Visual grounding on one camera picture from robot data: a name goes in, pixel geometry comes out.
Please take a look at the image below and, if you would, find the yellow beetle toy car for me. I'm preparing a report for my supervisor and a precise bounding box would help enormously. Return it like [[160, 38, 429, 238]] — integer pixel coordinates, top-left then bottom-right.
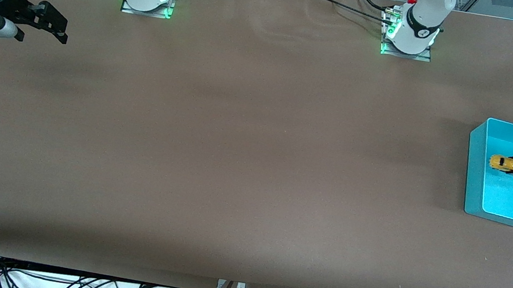
[[487, 153, 513, 175]]

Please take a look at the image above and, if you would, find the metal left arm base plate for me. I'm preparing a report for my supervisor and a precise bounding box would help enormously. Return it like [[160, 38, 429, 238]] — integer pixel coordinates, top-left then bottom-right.
[[379, 8, 439, 63]]

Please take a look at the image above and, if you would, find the short black base cable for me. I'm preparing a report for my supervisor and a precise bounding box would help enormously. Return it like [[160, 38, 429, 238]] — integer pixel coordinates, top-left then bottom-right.
[[353, 0, 394, 12]]

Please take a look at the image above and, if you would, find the long black base cable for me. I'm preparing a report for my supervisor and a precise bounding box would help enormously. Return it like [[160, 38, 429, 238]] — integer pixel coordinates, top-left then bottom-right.
[[300, 0, 396, 25]]

